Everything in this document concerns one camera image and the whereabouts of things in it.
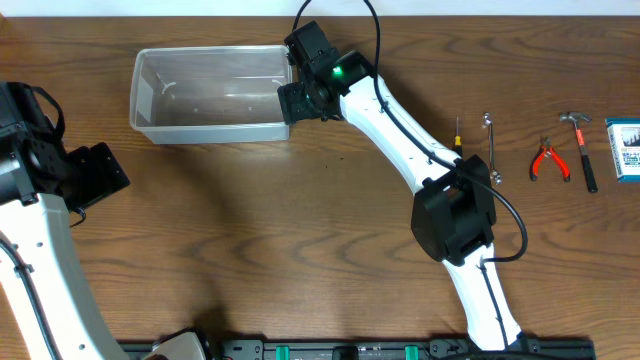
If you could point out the blue white small box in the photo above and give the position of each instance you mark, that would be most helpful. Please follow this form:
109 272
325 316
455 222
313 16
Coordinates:
623 135

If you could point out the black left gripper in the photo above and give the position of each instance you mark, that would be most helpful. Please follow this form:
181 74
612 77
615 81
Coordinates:
105 170

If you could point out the red handled pliers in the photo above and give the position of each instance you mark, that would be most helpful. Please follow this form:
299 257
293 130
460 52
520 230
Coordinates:
546 150

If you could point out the small red black hammer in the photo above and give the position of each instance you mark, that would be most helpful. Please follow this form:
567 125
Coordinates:
576 118

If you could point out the black yellow screwdriver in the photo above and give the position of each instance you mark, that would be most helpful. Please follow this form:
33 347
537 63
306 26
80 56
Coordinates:
457 145

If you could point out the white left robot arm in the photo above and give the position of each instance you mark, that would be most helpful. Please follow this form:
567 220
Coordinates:
41 185

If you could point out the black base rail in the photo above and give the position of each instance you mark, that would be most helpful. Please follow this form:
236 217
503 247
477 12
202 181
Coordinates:
430 349

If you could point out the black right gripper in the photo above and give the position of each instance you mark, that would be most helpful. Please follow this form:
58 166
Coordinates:
293 103

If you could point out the clear plastic container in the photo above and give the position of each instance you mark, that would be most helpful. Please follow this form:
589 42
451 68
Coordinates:
209 95

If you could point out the silver offset wrench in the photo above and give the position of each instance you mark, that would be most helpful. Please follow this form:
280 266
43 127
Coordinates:
488 124

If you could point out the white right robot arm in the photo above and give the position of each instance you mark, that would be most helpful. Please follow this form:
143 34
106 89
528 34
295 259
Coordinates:
453 201

